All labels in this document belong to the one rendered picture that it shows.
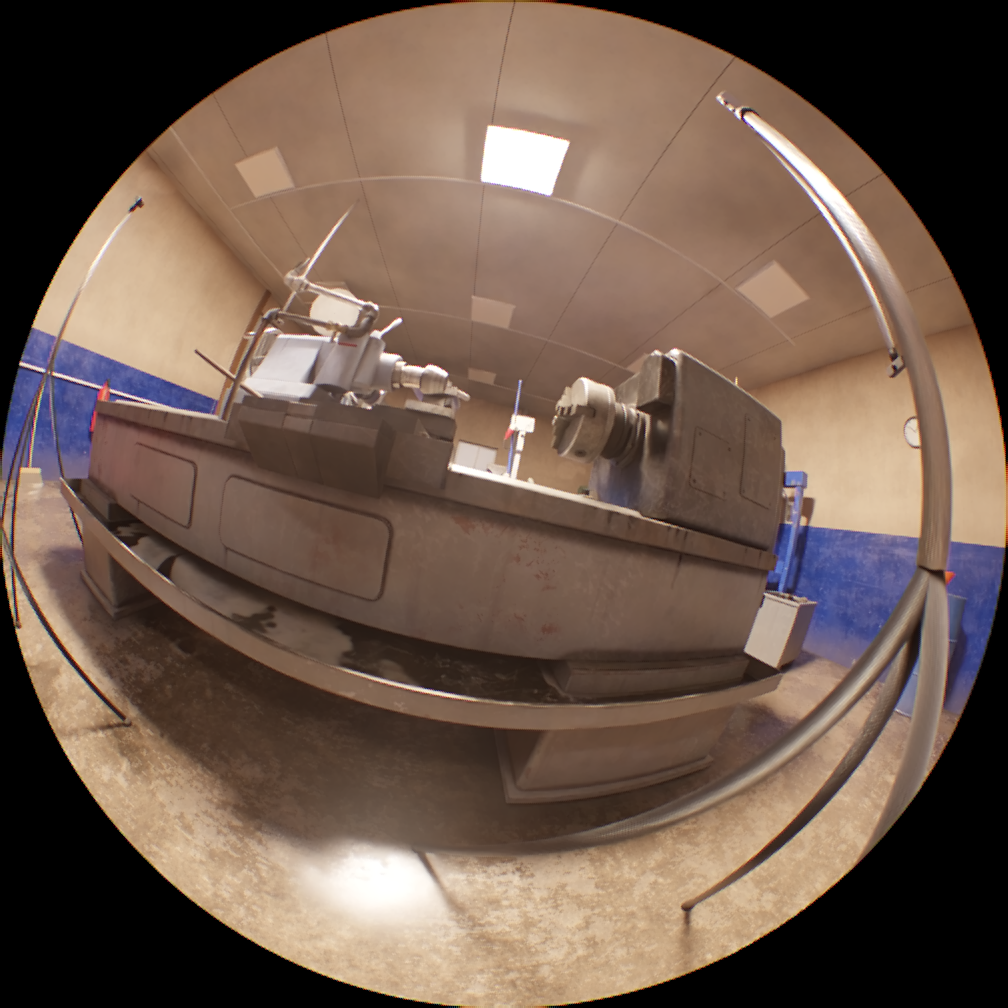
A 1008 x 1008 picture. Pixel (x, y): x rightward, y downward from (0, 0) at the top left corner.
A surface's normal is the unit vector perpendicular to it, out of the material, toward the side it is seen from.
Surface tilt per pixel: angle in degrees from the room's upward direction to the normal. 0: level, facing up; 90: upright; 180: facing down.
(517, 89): 180
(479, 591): 90
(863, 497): 90
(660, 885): 0
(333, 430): 90
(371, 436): 90
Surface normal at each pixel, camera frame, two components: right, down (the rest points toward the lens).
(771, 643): -0.95, -0.22
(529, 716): 0.13, 0.03
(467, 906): 0.23, -0.97
